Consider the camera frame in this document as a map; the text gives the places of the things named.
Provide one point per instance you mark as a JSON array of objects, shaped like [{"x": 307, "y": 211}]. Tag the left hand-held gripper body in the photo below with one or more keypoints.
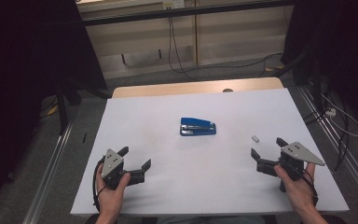
[{"x": 112, "y": 163}]

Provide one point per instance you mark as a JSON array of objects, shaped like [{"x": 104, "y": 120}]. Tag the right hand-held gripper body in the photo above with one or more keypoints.
[{"x": 298, "y": 152}]

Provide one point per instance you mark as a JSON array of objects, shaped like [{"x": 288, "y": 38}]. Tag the small grey staple strip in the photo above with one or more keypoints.
[{"x": 255, "y": 138}]

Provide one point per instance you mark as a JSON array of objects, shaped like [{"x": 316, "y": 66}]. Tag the blue stapler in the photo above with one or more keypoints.
[{"x": 197, "y": 127}]

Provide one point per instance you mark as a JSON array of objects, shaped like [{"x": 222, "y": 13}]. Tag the person's left hand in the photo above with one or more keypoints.
[{"x": 110, "y": 199}]

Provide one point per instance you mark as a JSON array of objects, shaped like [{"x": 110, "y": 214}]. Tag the person's right hand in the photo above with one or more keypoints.
[{"x": 301, "y": 193}]

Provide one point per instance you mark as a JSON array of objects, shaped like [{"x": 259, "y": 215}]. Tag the white power adapter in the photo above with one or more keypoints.
[{"x": 330, "y": 112}]

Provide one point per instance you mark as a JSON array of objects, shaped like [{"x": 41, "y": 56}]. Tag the white table sheet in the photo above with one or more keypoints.
[{"x": 199, "y": 180}]

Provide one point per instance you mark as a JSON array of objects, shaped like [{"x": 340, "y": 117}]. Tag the black metal stand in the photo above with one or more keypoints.
[
  {"x": 62, "y": 105},
  {"x": 315, "y": 87}
]

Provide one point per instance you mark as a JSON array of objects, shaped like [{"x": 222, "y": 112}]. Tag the beige cabinet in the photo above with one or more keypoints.
[{"x": 236, "y": 40}]

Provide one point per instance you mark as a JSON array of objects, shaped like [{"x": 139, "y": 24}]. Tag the black curtain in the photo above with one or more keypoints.
[
  {"x": 24, "y": 62},
  {"x": 345, "y": 46}
]

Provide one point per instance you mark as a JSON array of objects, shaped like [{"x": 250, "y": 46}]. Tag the black horizontal bar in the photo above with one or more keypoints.
[{"x": 183, "y": 11}]

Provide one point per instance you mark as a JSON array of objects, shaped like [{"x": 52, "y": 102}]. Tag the aluminium floor rail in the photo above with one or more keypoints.
[
  {"x": 48, "y": 174},
  {"x": 351, "y": 158}
]

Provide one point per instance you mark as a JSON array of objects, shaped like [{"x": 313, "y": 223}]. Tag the white wall socket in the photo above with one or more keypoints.
[{"x": 173, "y": 4}]

